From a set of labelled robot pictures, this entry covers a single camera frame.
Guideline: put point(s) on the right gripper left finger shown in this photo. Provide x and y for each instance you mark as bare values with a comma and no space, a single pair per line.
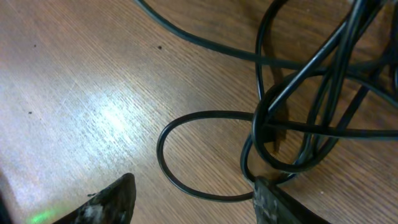
112,205

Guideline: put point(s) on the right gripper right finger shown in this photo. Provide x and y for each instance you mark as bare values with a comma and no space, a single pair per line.
274,206

